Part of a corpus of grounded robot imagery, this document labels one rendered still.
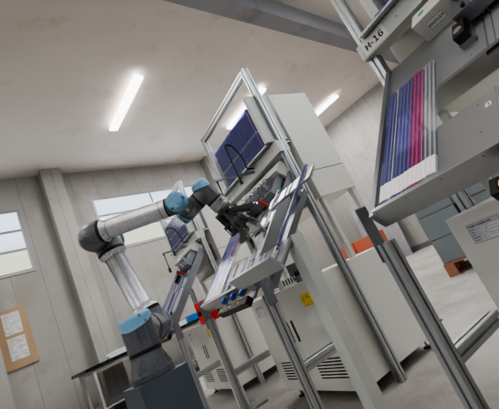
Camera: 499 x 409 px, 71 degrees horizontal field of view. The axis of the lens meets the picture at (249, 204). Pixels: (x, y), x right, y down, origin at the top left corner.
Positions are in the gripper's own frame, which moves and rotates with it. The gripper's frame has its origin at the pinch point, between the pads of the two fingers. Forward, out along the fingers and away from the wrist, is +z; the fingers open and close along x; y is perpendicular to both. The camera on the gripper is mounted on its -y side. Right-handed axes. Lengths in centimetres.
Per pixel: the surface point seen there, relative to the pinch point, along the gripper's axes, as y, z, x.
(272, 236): -17.1, 7.1, -17.1
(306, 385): 29, 56, -13
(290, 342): 18.9, 40.7, -14.2
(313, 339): -2, 61, -37
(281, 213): -32.0, 3.3, -17.0
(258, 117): -71, -42, -15
